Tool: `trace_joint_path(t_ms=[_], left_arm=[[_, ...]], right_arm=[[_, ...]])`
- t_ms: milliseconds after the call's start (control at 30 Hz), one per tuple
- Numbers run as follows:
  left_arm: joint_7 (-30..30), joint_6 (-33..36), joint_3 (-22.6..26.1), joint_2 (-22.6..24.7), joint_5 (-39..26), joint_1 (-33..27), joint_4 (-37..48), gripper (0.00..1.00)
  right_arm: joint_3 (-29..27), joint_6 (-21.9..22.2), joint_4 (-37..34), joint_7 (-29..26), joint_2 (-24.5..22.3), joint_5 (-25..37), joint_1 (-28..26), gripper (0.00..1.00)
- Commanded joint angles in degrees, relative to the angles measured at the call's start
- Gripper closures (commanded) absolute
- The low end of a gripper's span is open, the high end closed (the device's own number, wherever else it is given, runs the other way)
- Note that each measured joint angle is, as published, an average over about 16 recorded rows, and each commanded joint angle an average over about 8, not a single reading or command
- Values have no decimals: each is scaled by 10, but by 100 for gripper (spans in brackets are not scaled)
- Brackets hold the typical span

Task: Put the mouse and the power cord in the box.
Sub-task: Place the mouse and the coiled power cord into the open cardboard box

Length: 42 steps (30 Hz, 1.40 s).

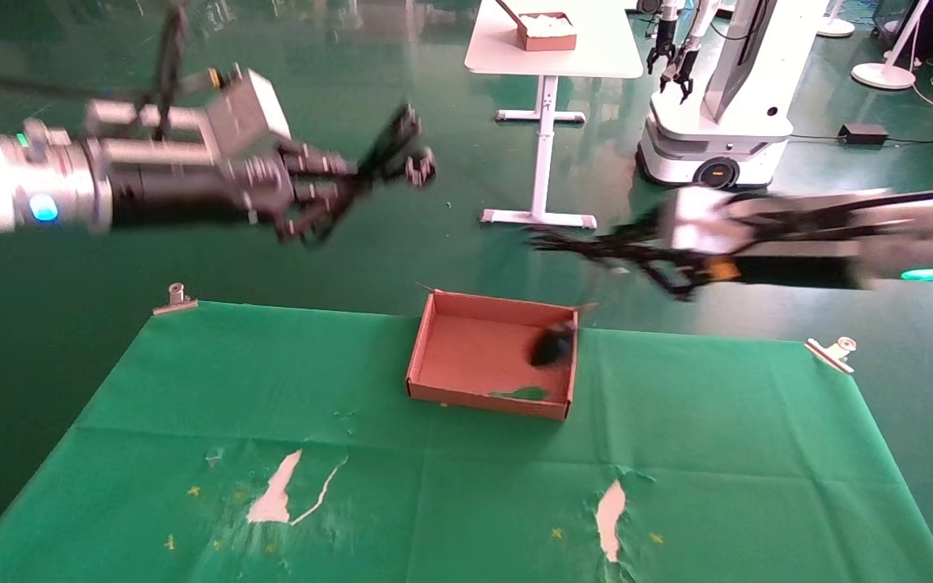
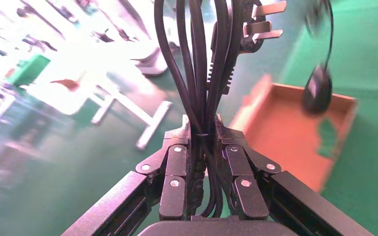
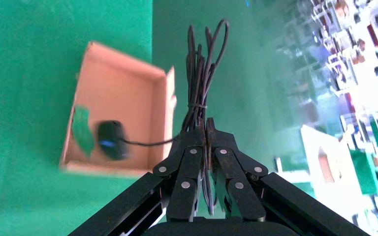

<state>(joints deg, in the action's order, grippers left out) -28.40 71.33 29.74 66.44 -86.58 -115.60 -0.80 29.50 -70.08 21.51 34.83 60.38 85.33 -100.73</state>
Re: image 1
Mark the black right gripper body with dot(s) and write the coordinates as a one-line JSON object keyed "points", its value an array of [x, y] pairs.
{"points": [[798, 273]]}

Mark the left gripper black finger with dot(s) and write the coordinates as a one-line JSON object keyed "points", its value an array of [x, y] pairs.
{"points": [[321, 164], [313, 219]]}

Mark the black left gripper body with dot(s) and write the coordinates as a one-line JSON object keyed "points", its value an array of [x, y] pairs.
{"points": [[183, 196]]}

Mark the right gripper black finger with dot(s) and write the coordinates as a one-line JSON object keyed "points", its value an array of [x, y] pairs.
{"points": [[661, 271], [604, 244]]}

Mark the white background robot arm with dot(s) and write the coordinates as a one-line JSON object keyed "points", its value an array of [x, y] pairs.
{"points": [[669, 16], [703, 20]]}

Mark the open red-brown cardboard box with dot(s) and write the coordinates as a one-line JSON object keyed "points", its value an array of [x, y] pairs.
{"points": [[475, 356]]}

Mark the small brown flapped cardboard box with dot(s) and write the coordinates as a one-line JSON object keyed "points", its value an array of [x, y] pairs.
{"points": [[551, 42]]}

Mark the silver metal binder clip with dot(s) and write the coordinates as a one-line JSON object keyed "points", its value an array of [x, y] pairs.
{"points": [[177, 301], [831, 354]]}

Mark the black power adapter brick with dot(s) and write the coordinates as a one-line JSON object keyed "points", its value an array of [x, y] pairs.
{"points": [[863, 134]]}

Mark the white wheeled robot body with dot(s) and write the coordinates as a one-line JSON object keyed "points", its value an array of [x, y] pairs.
{"points": [[717, 121]]}

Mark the black background robot gripper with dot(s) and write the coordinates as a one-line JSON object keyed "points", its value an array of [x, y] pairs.
{"points": [[685, 71], [664, 50]]}

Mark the white stand with pole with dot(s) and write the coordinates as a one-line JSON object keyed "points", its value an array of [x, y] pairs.
{"points": [[884, 77]]}

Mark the white packing material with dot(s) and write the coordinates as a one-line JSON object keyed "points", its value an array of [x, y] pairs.
{"points": [[551, 24]]}

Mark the white round stand base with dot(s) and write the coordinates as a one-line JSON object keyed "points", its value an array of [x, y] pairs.
{"points": [[837, 28]]}

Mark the green table cloth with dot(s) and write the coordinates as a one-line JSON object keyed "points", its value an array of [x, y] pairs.
{"points": [[450, 486]]}

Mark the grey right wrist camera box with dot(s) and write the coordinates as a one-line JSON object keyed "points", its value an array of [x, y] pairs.
{"points": [[701, 223]]}

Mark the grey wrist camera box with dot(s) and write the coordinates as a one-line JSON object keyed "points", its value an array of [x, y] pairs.
{"points": [[701, 223], [252, 109]]}

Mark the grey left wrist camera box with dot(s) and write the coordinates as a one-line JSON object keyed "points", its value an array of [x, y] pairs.
{"points": [[252, 109]]}

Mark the white pedestal table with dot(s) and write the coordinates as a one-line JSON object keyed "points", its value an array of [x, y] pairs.
{"points": [[596, 48]]}

